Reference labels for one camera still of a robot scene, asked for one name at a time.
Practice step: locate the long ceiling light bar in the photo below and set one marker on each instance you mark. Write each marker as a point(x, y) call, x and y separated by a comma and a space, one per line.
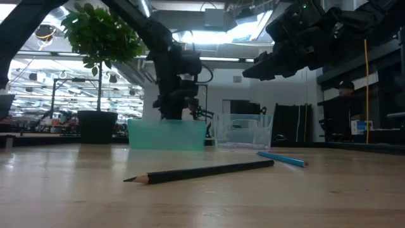
point(221, 59)

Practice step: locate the clear plastic bin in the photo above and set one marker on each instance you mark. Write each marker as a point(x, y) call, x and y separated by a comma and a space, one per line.
point(243, 133)

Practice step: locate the person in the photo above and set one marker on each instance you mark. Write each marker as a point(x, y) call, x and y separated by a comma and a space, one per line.
point(345, 90)

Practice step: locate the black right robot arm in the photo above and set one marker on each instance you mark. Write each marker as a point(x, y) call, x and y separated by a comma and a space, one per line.
point(364, 19)

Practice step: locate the white box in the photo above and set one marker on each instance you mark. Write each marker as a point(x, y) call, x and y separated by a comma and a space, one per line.
point(359, 126)

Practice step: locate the blue pencil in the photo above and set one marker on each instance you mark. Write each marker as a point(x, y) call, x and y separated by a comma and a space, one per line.
point(281, 159)

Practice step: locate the teal plastic bin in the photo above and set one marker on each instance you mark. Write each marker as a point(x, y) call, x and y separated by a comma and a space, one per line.
point(167, 136)

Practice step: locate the black pencil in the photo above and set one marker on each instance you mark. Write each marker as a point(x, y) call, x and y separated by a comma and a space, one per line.
point(205, 171)

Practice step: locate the green plant in black pot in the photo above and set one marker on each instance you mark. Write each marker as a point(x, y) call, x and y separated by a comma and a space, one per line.
point(96, 126)

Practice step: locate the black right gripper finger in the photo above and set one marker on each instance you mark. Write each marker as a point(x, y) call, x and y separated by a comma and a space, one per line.
point(265, 71)
point(267, 57)

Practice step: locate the black leaning panel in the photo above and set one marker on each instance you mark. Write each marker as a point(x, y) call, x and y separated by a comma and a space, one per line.
point(288, 123)

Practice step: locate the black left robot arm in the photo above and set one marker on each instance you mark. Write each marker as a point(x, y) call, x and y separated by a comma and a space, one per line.
point(152, 31)

